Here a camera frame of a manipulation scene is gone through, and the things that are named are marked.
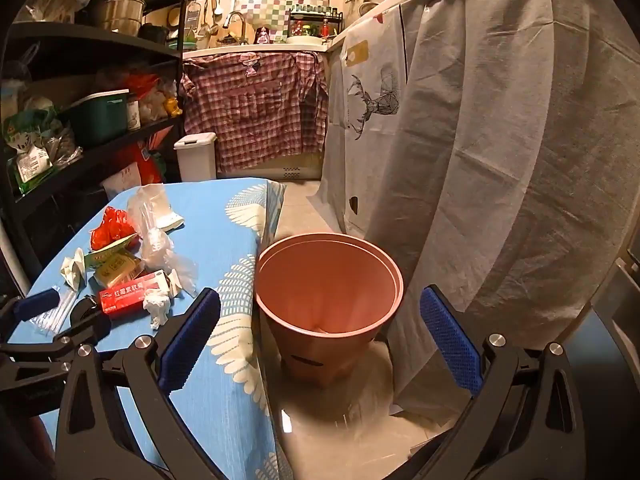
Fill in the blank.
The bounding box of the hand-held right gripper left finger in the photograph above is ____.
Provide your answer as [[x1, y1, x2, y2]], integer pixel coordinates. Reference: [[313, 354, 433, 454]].
[[54, 287, 222, 480]]

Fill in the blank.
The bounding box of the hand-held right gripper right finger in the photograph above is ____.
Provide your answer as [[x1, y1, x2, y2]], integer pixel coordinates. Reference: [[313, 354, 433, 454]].
[[419, 284, 587, 480]]

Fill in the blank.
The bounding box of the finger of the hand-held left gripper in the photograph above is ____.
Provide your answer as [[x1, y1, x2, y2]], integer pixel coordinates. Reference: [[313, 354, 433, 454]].
[[0, 287, 62, 333], [0, 296, 113, 361]]

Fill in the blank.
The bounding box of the clear straw packet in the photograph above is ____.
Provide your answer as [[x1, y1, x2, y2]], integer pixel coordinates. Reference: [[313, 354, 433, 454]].
[[30, 285, 78, 338]]

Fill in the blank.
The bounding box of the red medicine box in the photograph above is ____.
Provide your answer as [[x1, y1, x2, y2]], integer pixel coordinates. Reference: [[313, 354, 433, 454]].
[[98, 272, 173, 320]]

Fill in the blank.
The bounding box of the white tissue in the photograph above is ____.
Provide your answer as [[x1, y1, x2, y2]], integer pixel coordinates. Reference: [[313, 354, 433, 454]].
[[60, 247, 88, 291], [142, 292, 176, 331]]

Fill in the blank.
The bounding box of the yellow packet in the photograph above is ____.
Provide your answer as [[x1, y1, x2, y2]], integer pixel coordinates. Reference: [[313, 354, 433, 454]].
[[94, 252, 146, 288]]

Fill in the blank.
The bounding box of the green snack packet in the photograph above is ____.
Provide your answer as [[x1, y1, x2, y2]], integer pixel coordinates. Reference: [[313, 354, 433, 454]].
[[82, 232, 138, 273]]

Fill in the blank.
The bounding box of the clear plastic bag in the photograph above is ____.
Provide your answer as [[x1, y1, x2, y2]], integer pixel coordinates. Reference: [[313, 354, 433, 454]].
[[135, 220, 198, 297]]

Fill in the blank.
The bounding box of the red plastic bag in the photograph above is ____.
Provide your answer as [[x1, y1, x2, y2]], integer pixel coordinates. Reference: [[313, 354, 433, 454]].
[[89, 206, 140, 252]]

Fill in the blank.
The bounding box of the white tissue pack wrapper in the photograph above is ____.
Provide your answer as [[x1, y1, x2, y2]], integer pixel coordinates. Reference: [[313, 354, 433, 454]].
[[131, 184, 187, 233]]

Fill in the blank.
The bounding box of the pink plastic bin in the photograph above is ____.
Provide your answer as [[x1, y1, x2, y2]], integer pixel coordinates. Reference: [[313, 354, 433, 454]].
[[255, 232, 404, 388]]

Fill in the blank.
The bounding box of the white sack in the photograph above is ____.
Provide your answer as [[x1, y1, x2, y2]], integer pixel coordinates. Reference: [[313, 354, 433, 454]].
[[102, 162, 141, 201]]

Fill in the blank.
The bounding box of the red sack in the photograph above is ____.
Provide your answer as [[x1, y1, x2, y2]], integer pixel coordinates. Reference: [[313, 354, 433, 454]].
[[132, 142, 166, 186]]

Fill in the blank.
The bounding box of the green food packet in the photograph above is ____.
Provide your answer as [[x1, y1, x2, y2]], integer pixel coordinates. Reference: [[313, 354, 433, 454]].
[[2, 110, 56, 196]]

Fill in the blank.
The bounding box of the white pedal bin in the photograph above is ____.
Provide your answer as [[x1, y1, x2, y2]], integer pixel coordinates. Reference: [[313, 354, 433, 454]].
[[173, 132, 218, 183]]

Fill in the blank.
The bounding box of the grey nonwoven cloth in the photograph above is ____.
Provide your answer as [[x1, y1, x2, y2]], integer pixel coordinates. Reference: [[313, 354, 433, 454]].
[[387, 0, 640, 416]]

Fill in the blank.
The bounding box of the green box with white lid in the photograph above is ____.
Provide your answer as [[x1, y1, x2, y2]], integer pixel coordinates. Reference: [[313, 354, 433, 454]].
[[70, 89, 132, 143]]

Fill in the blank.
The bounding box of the white deer-print cloth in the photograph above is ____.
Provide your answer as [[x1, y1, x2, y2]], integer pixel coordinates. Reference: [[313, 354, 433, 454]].
[[307, 2, 426, 241]]

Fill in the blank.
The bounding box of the red plaid cloth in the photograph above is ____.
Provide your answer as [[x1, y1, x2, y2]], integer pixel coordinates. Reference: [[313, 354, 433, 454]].
[[181, 52, 331, 171]]

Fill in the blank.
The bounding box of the orange plastic bag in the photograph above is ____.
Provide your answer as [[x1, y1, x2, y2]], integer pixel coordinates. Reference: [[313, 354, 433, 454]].
[[122, 74, 161, 101]]

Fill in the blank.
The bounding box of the black metal shelf rack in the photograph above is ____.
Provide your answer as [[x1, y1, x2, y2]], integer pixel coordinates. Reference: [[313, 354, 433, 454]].
[[0, 0, 193, 291]]

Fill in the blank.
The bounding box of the black pot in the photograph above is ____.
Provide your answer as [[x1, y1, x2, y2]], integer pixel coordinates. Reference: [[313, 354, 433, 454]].
[[139, 22, 171, 45]]

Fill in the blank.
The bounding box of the steel pot stack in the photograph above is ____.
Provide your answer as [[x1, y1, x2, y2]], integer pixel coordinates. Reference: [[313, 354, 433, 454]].
[[95, 0, 150, 36]]

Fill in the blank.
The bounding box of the metal faucet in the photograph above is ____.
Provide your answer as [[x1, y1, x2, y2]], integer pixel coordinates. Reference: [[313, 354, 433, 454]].
[[222, 11, 248, 43]]

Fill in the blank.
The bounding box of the black spice rack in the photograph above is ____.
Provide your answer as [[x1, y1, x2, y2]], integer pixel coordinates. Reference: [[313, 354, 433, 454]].
[[287, 4, 345, 38]]

